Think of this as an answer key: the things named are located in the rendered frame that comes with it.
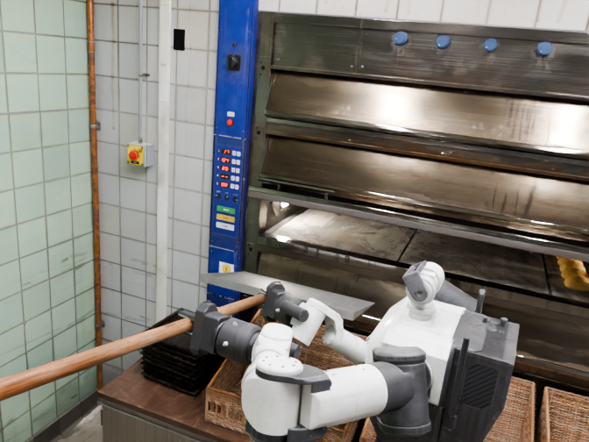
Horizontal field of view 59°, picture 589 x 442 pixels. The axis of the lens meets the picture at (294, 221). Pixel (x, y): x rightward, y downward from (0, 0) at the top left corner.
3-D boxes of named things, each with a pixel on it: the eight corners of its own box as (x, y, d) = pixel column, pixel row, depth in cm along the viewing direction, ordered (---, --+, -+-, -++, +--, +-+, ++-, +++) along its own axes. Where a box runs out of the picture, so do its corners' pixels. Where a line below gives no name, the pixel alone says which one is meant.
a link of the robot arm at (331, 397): (280, 466, 77) (384, 435, 91) (288, 380, 77) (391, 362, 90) (240, 433, 86) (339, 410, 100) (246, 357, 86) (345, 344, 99)
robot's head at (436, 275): (440, 300, 122) (446, 265, 119) (431, 317, 113) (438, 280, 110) (413, 293, 124) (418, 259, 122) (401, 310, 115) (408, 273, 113)
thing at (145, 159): (136, 161, 243) (136, 140, 240) (153, 165, 240) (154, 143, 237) (125, 164, 237) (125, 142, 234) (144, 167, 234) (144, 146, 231)
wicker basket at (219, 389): (254, 360, 244) (259, 306, 235) (372, 394, 226) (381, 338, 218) (202, 421, 200) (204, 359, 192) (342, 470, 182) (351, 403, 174)
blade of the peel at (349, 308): (352, 320, 161) (354, 311, 161) (199, 281, 179) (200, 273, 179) (374, 303, 195) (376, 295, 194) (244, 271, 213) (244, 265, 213)
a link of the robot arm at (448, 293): (449, 325, 146) (479, 294, 139) (445, 345, 139) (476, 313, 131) (414, 302, 147) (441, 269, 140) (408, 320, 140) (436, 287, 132)
